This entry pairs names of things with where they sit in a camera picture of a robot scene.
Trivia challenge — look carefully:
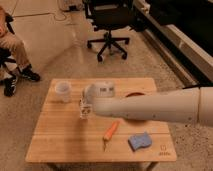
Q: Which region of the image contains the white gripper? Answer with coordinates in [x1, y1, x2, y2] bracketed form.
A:
[79, 84, 95, 119]

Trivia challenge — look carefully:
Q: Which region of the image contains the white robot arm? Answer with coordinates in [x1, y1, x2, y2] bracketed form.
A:
[79, 82, 213, 127]

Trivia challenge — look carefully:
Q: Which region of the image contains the translucent plastic cup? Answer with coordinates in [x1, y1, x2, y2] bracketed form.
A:
[55, 81, 71, 103]

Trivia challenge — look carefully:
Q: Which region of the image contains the orange carrot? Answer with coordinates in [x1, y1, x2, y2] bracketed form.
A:
[103, 121, 119, 149]

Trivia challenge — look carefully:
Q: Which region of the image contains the wooden table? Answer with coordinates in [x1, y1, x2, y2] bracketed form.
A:
[26, 79, 177, 164]

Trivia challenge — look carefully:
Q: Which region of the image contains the brown bowl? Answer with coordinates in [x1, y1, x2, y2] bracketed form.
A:
[125, 92, 145, 97]

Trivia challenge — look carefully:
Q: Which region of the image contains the blue sponge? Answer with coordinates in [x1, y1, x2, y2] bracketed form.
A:
[128, 132, 152, 151]

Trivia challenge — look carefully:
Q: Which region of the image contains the black office chair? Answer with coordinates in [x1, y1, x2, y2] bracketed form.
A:
[82, 0, 135, 62]

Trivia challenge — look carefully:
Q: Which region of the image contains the seated person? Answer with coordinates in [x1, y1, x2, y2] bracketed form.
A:
[0, 5, 40, 97]

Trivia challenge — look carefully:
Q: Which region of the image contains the dark workbench with white edge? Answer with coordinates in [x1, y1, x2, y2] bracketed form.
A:
[132, 0, 213, 85]

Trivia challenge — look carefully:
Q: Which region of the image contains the black cable on floor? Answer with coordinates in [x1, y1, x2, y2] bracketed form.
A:
[12, 0, 76, 26]

